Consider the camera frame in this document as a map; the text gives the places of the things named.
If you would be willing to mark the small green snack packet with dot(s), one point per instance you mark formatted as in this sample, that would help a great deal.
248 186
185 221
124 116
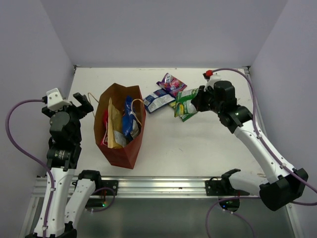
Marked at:
187 95

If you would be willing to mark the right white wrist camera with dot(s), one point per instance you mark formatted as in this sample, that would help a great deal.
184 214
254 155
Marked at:
211 79

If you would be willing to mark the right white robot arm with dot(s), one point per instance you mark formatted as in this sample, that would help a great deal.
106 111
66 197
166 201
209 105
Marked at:
284 183

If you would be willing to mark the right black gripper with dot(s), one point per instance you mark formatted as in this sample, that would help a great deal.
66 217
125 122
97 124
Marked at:
197 101

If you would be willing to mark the green snack bag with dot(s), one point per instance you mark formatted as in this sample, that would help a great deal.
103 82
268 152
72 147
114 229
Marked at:
184 115

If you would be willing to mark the tan popcorn chips bag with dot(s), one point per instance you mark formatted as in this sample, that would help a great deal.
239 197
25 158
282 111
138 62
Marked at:
116 138

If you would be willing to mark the small dark blue snack bag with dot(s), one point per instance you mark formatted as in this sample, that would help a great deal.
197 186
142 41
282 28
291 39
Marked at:
157 100

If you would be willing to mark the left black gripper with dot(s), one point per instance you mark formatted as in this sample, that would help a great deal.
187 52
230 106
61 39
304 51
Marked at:
83 108

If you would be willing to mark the purple candy bag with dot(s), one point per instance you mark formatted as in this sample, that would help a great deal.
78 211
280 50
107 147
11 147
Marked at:
171 85

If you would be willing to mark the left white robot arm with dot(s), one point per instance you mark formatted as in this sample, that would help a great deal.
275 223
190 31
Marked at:
61 210

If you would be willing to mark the pink Real chips bag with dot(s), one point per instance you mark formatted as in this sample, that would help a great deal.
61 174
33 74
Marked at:
104 141

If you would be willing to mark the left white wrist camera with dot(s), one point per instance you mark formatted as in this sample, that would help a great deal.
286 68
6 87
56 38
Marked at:
54 100

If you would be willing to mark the aluminium mounting rail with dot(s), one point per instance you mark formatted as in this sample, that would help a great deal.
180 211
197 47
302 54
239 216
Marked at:
165 187

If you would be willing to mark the red paper bag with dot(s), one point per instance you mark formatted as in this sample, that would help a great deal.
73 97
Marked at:
124 157

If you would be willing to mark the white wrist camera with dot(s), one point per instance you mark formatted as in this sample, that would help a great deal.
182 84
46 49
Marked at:
211 79
54 100

